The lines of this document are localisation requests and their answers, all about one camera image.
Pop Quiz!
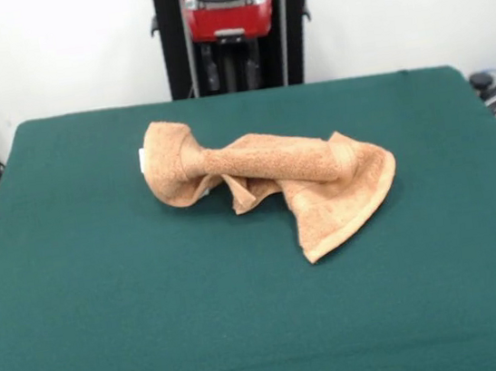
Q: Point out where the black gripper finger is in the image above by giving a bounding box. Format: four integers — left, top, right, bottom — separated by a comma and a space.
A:
198, 39, 220, 92
240, 35, 263, 86

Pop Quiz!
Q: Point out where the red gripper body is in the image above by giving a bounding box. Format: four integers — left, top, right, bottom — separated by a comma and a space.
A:
182, 0, 278, 48

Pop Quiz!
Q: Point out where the tan terry towel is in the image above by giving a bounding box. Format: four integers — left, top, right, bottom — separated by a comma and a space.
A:
133, 90, 410, 287

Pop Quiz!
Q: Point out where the dark green table cloth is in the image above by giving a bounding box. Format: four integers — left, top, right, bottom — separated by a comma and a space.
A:
0, 57, 496, 371

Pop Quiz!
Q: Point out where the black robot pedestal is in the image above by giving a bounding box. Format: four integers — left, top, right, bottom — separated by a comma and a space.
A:
143, 0, 322, 103

